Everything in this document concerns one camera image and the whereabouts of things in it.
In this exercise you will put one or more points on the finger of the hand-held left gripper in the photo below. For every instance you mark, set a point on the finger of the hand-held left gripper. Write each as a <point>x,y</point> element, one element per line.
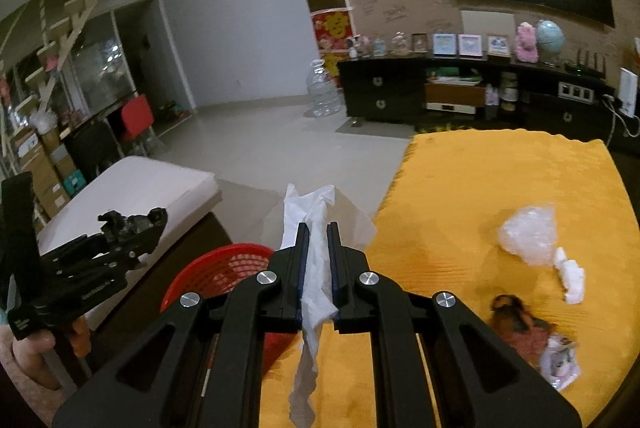
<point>75,249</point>
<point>100,280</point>

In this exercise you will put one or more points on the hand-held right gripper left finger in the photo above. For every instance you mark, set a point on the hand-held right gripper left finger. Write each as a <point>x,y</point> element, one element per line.
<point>302,268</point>

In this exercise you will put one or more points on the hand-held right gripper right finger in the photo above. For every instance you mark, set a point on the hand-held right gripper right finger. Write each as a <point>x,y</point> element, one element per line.
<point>334,268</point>

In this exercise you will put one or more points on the white tissue paper sheet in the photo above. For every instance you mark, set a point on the white tissue paper sheet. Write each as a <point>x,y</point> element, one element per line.
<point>316,268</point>

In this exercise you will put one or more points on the red plastic mesh basket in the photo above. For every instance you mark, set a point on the red plastic mesh basket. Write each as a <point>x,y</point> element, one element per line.
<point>215,273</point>

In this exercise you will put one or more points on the dark brown fruit peel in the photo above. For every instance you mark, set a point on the dark brown fruit peel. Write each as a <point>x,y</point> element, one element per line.
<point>520,325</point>

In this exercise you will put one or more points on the clear plastic bag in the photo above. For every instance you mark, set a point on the clear plastic bag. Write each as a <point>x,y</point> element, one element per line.
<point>527,233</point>

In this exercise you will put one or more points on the white tissue lump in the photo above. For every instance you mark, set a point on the white tissue lump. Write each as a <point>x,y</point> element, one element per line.
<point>572,280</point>

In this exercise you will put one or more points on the person's left hand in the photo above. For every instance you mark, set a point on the person's left hand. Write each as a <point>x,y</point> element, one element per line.
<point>30,353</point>

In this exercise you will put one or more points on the stack of cardboard boxes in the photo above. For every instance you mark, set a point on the stack of cardboard boxes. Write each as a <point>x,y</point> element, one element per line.
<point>47,173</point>

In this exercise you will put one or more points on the black chair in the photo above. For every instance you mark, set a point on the black chair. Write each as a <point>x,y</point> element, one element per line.
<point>92,147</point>

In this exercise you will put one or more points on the white plastic bag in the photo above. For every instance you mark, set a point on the white plastic bag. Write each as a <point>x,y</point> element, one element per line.
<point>42,121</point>

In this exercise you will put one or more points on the red chair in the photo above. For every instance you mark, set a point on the red chair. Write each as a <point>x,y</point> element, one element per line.
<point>136,115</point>

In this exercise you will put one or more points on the yellow tablecloth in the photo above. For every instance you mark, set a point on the yellow tablecloth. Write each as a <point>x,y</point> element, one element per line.
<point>475,188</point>

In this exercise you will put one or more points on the large clear water bottle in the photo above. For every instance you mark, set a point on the large clear water bottle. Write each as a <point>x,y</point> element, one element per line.
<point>324,92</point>

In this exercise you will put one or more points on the wooden ladder shelf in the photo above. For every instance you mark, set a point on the wooden ladder shelf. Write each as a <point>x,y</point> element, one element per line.
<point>55,52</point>

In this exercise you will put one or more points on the black television cabinet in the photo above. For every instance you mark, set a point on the black television cabinet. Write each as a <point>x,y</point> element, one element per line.
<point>390,92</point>

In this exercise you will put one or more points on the small pink figurine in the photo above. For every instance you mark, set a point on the small pink figurine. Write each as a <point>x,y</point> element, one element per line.
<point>365,44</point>

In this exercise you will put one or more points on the green paper pile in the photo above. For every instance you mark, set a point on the green paper pile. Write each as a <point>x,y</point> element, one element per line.
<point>452,76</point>

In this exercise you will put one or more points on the small blue ornament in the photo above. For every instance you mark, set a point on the small blue ornament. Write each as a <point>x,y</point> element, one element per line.
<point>380,46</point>

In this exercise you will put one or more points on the glass dome ornament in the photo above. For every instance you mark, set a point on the glass dome ornament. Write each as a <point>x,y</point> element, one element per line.
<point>398,43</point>

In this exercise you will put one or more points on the dark framed picture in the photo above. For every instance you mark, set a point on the dark framed picture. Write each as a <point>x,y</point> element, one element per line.
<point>419,42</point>

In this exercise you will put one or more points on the pink white wrapper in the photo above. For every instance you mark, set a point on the pink white wrapper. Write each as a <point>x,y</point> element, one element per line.
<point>560,360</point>

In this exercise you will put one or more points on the blue framed picture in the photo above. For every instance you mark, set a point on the blue framed picture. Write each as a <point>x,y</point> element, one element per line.
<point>445,43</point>

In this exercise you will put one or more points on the pink framed picture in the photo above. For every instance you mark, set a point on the pink framed picture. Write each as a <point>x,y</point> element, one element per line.
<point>470,45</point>

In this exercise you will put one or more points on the white framed picture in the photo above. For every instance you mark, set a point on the white framed picture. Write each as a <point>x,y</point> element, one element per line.
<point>498,45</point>

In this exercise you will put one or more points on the pink plush toy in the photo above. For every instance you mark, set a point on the pink plush toy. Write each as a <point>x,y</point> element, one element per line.
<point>527,42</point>

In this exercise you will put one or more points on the white socket panel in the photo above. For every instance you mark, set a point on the white socket panel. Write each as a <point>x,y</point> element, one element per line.
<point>575,90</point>

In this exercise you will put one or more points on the light blue globe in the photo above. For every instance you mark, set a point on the light blue globe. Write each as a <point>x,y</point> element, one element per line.
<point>550,37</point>

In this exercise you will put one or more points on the black router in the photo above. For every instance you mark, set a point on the black router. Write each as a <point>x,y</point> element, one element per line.
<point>585,67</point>

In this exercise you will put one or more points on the white upright device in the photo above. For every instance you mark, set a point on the white upright device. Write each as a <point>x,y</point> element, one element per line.
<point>629,90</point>

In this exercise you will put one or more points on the red festive wall poster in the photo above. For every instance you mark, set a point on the red festive wall poster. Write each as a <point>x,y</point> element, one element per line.
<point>332,32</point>

